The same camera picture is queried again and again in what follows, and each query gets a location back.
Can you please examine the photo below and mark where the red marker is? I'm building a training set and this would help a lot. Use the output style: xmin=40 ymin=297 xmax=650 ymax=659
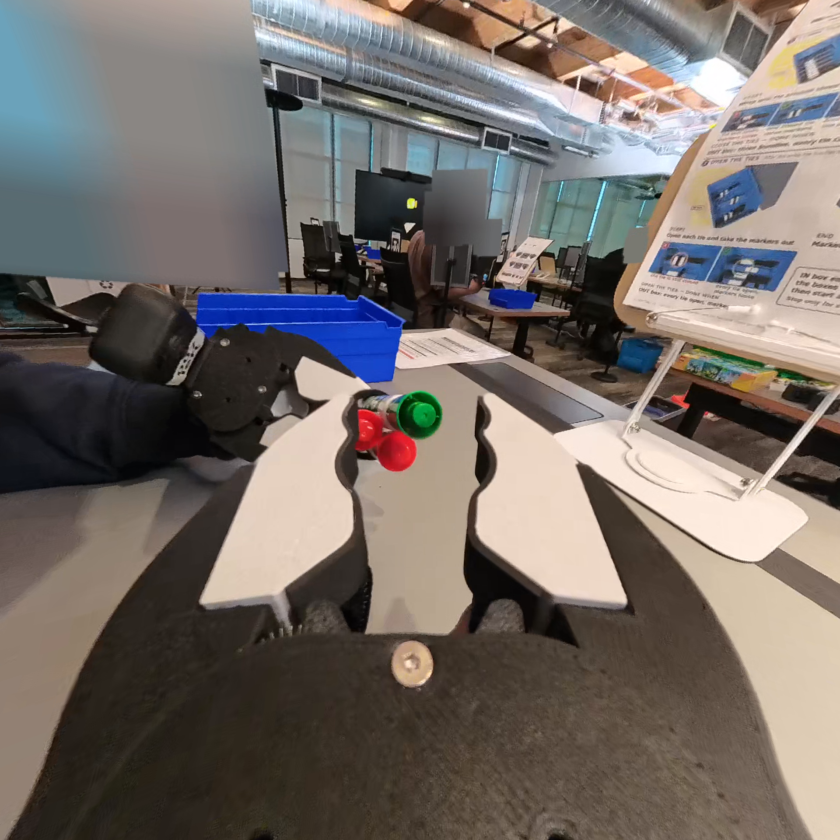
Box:
xmin=355 ymin=410 xmax=391 ymax=454
xmin=377 ymin=431 xmax=418 ymax=473

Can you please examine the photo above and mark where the silver air duct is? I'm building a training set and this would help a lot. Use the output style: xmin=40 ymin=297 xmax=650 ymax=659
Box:
xmin=256 ymin=0 xmax=736 ymax=165

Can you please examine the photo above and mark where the blue crate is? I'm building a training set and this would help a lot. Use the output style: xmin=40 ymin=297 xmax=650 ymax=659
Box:
xmin=617 ymin=335 xmax=664 ymax=375

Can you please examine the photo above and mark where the small printed table sign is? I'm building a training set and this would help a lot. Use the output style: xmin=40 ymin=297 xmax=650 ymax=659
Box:
xmin=499 ymin=237 xmax=552 ymax=290

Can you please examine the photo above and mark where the black office chair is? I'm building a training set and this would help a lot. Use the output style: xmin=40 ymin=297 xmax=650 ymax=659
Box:
xmin=300 ymin=221 xmax=345 ymax=292

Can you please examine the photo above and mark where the person's left forearm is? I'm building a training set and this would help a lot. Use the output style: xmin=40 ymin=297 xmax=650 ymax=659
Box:
xmin=0 ymin=348 xmax=211 ymax=493

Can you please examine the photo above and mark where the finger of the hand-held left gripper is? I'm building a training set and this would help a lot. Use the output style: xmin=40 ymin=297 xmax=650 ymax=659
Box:
xmin=269 ymin=401 xmax=316 ymax=442
xmin=292 ymin=355 xmax=368 ymax=397

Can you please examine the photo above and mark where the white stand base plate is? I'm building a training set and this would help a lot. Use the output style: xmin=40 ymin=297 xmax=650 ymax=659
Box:
xmin=552 ymin=0 xmax=840 ymax=565

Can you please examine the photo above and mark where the colourful cardboard box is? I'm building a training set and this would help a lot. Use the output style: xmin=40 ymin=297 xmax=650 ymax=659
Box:
xmin=683 ymin=348 xmax=778 ymax=392

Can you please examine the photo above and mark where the printed paper sheet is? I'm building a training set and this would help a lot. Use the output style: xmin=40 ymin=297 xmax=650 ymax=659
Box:
xmin=394 ymin=329 xmax=510 ymax=371

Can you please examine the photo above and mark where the green marker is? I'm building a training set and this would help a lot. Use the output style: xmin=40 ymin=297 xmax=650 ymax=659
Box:
xmin=357 ymin=389 xmax=445 ymax=442

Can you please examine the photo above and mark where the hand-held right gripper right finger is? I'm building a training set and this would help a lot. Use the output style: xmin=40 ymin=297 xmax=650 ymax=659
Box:
xmin=469 ymin=392 xmax=628 ymax=615

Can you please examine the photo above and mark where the black floor lamp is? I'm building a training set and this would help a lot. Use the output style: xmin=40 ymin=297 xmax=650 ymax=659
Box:
xmin=267 ymin=90 xmax=303 ymax=292

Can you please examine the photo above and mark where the large blue plastic bin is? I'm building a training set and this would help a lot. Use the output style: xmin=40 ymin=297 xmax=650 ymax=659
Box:
xmin=197 ymin=292 xmax=405 ymax=384

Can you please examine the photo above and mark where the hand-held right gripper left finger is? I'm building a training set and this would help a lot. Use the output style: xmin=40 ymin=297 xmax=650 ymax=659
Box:
xmin=200 ymin=394 xmax=371 ymax=611

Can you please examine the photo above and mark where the black computer monitor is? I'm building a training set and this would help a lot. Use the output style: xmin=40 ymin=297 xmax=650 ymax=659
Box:
xmin=355 ymin=168 xmax=431 ymax=244

